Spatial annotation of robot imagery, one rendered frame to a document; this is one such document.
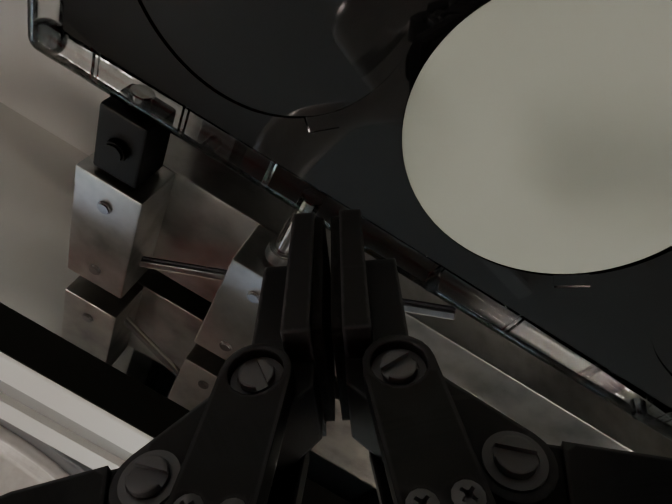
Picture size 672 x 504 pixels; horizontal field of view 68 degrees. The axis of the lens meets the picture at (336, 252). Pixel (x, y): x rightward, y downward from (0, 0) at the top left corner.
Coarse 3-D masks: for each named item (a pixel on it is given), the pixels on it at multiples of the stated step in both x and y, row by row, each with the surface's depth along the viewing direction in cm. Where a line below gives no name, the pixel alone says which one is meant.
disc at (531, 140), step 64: (512, 0) 13; (576, 0) 13; (640, 0) 12; (448, 64) 15; (512, 64) 14; (576, 64) 14; (640, 64) 13; (448, 128) 16; (512, 128) 15; (576, 128) 15; (640, 128) 14; (448, 192) 18; (512, 192) 17; (576, 192) 16; (640, 192) 15; (512, 256) 18; (576, 256) 18; (640, 256) 17
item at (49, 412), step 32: (0, 352) 24; (0, 384) 28; (32, 384) 25; (0, 416) 30; (32, 416) 29; (64, 416) 28; (96, 416) 25; (64, 448) 30; (96, 448) 29; (128, 448) 27
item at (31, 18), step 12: (36, 0) 18; (48, 0) 18; (60, 0) 18; (36, 12) 18; (48, 12) 18; (60, 12) 18; (36, 24) 18; (48, 24) 18; (60, 24) 19; (36, 36) 19; (48, 36) 19
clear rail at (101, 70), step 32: (64, 32) 19; (64, 64) 19; (96, 64) 19; (128, 96) 19; (160, 96) 19; (192, 128) 19; (224, 160) 20; (256, 160) 19; (288, 192) 20; (320, 192) 20; (384, 256) 20; (416, 256) 20; (448, 288) 20; (480, 320) 21; (512, 320) 20; (544, 352) 20; (576, 352) 21; (608, 384) 21
